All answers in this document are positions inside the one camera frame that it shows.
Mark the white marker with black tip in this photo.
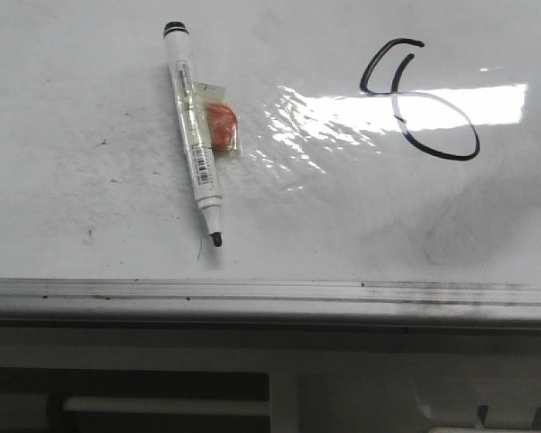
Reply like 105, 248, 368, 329
163, 21, 238, 247

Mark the white horizontal rod under board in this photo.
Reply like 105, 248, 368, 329
62, 396, 270, 417

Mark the white cart frame below board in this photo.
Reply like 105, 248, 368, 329
0, 327, 541, 432

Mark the white whiteboard with aluminium frame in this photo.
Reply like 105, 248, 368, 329
0, 1, 541, 328

